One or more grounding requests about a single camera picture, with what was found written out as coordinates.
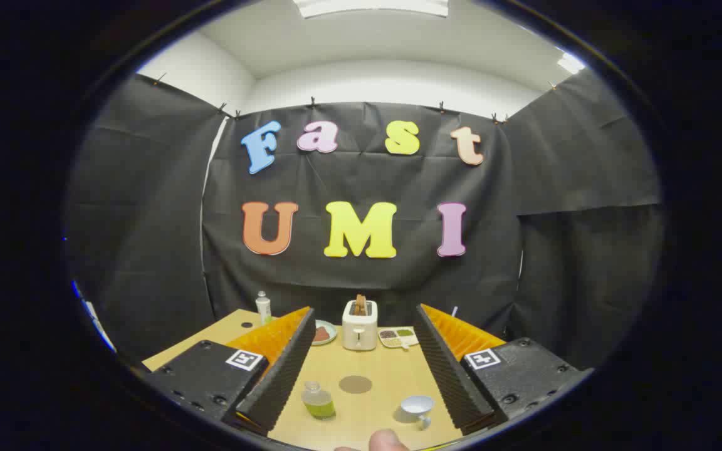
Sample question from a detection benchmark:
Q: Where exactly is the white toaster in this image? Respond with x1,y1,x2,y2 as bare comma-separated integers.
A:
342,299,379,351

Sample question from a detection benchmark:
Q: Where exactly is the round brown coaster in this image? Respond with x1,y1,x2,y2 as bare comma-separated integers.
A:
339,375,373,395

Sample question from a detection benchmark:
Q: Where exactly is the wooden table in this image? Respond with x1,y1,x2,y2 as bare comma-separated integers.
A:
142,309,512,451

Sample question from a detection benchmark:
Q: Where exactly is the pale green plate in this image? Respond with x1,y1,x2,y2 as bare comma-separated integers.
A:
311,319,338,346

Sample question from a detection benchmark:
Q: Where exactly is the white cup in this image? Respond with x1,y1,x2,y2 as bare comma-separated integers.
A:
400,395,436,431

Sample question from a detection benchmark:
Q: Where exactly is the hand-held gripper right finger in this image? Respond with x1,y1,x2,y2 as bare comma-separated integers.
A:
412,303,594,436

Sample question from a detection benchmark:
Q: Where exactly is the white divided bean tray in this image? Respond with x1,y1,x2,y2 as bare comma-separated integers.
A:
377,326,420,349

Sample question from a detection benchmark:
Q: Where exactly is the small ceiling light panel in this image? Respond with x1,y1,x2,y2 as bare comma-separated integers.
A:
557,52,586,75

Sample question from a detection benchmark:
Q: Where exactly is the large ceiling light panel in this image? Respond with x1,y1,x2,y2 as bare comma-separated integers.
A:
292,0,449,18

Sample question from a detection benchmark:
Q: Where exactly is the clear juice bottle green label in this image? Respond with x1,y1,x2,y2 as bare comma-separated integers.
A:
301,380,337,420

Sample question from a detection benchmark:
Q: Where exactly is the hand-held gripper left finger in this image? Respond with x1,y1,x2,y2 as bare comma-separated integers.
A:
142,306,317,438

